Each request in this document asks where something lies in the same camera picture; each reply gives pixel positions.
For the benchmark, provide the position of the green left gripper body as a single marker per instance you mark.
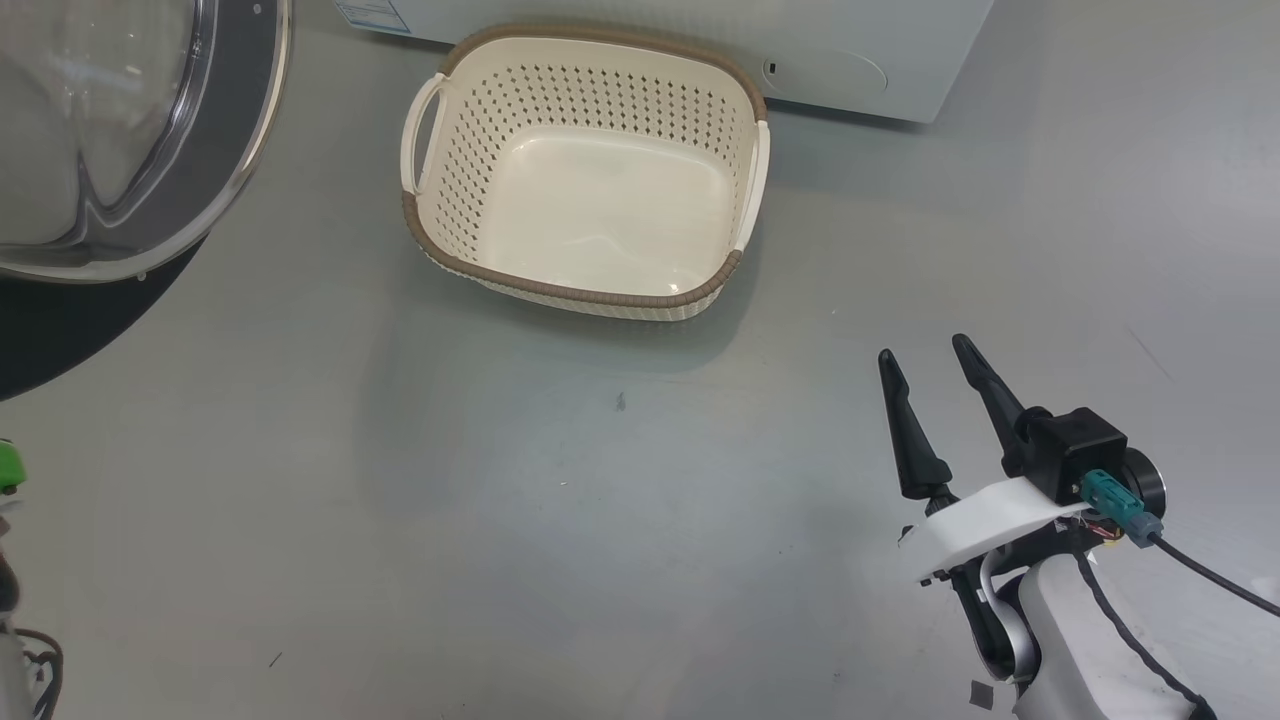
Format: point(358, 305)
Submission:
point(8, 468)

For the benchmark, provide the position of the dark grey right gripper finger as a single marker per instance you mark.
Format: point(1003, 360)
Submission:
point(990, 395)
point(912, 440)

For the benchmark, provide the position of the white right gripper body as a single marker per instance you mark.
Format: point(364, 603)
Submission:
point(975, 525)

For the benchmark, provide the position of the dark round washing machine door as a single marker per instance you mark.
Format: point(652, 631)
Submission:
point(180, 150)

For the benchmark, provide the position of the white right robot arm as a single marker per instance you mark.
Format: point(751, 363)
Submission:
point(1065, 650)

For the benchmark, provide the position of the cream perforated laundry basket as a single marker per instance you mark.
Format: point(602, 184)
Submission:
point(600, 200)

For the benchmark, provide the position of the white washing machine body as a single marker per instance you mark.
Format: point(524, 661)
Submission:
point(700, 30)

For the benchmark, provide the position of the blue energy label sticker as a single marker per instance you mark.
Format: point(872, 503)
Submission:
point(372, 14)

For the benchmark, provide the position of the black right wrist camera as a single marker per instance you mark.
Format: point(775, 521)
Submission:
point(1075, 440)

